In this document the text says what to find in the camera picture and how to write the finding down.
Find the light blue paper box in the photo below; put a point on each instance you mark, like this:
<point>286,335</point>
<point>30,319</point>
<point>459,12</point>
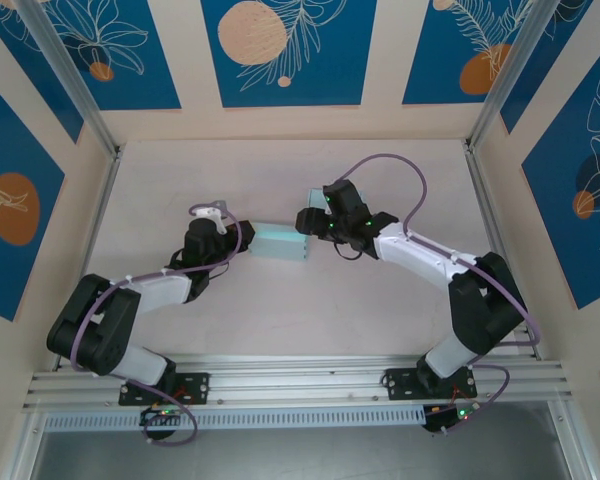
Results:
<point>280,245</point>
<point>314,197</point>

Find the aluminium frame post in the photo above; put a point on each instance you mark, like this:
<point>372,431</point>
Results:
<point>510,70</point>
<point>75,85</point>

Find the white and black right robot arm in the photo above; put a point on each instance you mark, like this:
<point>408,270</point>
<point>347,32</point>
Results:
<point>420,250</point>

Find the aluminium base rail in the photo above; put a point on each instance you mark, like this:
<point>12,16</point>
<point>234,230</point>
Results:
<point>300,380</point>

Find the small electronics board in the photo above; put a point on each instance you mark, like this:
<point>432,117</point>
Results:
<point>455,417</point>
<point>160,415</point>

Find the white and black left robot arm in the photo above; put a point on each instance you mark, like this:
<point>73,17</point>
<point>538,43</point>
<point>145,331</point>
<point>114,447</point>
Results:
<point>162,292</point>

